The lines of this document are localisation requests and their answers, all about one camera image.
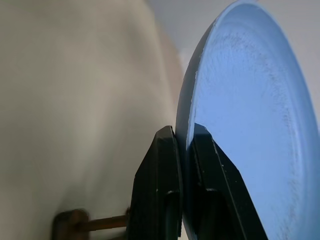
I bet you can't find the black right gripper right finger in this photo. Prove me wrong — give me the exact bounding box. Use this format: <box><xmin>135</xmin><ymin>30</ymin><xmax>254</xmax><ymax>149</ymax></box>
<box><xmin>185</xmin><ymin>122</ymin><xmax>269</xmax><ymax>240</ymax></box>

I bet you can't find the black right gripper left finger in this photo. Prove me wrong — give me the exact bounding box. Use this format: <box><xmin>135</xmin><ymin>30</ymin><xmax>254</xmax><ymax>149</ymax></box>
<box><xmin>126</xmin><ymin>125</ymin><xmax>185</xmax><ymax>240</ymax></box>

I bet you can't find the blue plate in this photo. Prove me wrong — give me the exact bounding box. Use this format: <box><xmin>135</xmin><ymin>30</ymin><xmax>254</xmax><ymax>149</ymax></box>
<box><xmin>175</xmin><ymin>0</ymin><xmax>320</xmax><ymax>240</ymax></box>

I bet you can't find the wooden dish rack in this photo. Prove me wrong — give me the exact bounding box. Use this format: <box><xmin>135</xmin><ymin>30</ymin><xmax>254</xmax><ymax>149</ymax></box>
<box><xmin>52</xmin><ymin>206</ymin><xmax>131</xmax><ymax>240</ymax></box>

